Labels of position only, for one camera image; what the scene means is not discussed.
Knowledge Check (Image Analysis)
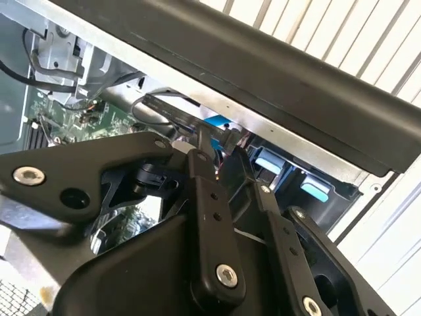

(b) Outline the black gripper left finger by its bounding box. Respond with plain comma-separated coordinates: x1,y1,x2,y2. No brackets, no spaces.
0,126,247,300

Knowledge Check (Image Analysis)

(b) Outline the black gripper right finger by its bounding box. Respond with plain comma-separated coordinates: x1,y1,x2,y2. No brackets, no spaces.
222,147,397,316

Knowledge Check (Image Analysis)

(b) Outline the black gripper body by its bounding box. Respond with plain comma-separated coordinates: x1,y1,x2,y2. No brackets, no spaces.
51,213,397,316

